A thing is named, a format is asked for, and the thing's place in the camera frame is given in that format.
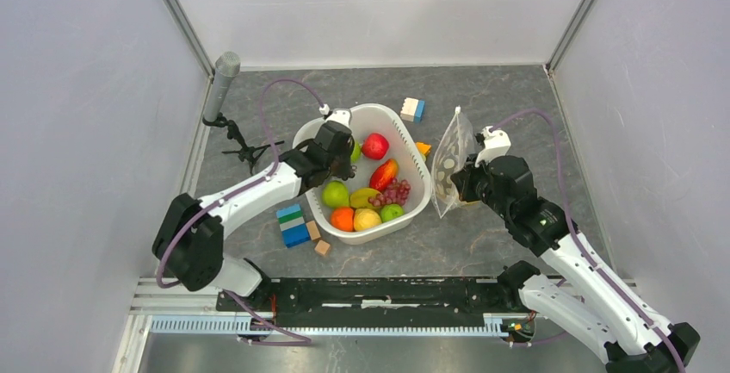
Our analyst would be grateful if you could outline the clear dotted zip bag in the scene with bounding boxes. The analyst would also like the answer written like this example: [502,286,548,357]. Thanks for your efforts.
[430,106,475,219]

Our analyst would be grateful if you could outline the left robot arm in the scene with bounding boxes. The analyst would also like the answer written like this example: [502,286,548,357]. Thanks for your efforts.
[152,110,355,311]

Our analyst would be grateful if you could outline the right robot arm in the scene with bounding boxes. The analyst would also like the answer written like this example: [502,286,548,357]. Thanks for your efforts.
[450,155,700,372]

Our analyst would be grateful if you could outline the green apple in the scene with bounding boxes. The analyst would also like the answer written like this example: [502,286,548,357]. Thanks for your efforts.
[350,141,362,164]

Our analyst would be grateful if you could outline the green pear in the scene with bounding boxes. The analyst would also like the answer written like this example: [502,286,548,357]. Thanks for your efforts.
[322,181,350,209]

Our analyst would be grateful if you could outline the yellow starfruit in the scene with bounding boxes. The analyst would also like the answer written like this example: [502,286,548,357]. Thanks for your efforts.
[350,187,380,209]

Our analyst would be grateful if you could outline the red apple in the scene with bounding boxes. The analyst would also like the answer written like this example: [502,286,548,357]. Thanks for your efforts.
[361,133,390,160]

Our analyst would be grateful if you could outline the red orange mango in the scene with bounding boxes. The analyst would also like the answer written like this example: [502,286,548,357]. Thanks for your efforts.
[369,159,399,192]

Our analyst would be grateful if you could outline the orange fruit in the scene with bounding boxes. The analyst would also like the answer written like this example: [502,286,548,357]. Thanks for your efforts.
[330,207,355,233]

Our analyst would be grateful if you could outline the white plastic basket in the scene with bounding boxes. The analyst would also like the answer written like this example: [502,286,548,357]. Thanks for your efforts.
[305,103,432,245]

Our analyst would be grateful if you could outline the yellow bumpy lemon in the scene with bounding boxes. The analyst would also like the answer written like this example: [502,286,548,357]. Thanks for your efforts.
[353,208,382,232]

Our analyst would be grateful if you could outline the orange green block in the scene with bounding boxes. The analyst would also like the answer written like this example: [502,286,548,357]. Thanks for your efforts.
[416,142,432,160]

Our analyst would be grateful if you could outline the red grape bunch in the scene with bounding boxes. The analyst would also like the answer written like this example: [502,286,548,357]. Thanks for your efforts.
[368,178,411,208]

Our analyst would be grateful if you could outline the small green lime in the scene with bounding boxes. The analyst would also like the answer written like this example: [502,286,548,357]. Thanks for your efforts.
[380,203,405,223]

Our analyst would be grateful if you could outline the blue green stacked blocks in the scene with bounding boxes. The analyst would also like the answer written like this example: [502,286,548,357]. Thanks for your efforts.
[275,204,311,248]

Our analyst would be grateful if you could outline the tan wooden block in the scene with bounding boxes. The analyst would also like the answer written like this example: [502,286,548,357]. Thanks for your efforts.
[306,221,321,242]

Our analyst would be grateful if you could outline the small wooden cube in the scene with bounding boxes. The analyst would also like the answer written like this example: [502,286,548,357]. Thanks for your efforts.
[314,240,331,257]

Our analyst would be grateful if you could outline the black microphone tripod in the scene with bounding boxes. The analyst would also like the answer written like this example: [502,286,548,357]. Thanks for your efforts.
[201,113,284,200]

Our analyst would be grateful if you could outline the white and blue block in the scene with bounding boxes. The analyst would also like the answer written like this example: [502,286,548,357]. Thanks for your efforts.
[399,97,425,123]

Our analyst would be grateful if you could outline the grey microphone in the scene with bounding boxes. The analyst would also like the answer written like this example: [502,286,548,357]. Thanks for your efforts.
[202,51,241,125]

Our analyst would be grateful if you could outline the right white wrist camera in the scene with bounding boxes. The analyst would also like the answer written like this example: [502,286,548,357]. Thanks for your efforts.
[474,126,511,166]

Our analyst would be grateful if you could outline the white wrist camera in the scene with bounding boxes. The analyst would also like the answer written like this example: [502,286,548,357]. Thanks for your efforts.
[319,104,352,129]
[474,126,511,166]

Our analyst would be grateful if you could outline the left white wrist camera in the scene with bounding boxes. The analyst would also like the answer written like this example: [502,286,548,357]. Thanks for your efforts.
[319,104,352,129]

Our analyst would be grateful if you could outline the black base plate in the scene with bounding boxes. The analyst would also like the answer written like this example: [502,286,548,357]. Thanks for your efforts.
[244,277,528,328]

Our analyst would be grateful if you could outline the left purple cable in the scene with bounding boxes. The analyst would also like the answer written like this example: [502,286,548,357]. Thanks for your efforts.
[155,78,332,346]

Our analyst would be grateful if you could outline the aluminium rail frame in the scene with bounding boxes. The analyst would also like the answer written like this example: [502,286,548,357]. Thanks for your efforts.
[118,277,646,346]

